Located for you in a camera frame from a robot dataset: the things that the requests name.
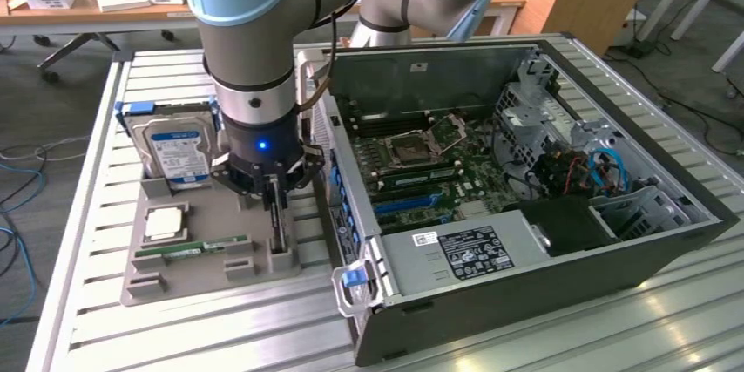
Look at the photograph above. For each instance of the CPU socket metal frame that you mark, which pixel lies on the CPU socket metal frame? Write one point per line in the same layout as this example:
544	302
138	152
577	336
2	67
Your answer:
409	150

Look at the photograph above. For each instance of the open metal socket cover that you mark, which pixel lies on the open metal socket cover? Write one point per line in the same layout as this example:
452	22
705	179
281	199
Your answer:
458	137

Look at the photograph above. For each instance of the black power strip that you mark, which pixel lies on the black power strip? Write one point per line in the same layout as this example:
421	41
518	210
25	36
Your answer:
630	50

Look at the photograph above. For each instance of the blue expansion slot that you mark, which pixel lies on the blue expansion slot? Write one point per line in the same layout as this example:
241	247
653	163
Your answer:
406	206

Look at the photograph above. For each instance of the silver disk bay bracket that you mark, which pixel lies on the silver disk bay bracket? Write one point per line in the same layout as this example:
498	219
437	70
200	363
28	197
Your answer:
638	211

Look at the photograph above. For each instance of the green graphics card black fan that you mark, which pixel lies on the green graphics card black fan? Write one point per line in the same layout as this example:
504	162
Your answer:
278	232

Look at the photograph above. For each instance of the silver perforated drive cage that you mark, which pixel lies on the silver perforated drive cage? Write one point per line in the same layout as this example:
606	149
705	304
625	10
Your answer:
522	145

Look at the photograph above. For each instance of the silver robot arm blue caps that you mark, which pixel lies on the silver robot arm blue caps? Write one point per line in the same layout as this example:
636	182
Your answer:
249	41

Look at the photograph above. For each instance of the black power connector bundle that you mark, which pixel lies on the black power connector bundle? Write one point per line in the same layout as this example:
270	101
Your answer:
552	171

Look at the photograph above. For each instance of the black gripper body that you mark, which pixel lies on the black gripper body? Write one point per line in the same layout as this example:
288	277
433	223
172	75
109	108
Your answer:
261	141

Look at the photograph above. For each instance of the blue case release latch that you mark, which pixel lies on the blue case release latch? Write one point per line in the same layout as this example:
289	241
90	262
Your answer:
352	279

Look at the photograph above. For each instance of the black open PC case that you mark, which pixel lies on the black open PC case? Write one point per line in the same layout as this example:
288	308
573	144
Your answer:
522	302

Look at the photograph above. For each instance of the silver CPU chip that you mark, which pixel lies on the silver CPU chip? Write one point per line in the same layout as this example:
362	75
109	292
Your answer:
164	224

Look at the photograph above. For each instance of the white floor device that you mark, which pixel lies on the white floor device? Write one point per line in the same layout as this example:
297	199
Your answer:
634	28

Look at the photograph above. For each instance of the grey plastic parts rack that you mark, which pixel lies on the grey plastic parts rack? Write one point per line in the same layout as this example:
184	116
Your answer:
220	215

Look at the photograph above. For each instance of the grey power supply unit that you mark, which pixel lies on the grey power supply unit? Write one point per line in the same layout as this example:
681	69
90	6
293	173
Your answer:
418	267

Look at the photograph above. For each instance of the green RAM stick bare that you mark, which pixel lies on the green RAM stick bare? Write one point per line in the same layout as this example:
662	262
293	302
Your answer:
192	248

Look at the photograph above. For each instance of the hard disk in blue caddy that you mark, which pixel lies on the hard disk in blue caddy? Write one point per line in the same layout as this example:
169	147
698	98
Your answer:
174	154

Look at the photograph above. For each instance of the green motherboard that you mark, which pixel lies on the green motherboard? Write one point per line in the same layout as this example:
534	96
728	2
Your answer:
482	171

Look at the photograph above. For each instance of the silver chipset heatsink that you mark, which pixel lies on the silver chipset heatsink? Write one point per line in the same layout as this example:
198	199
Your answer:
476	211

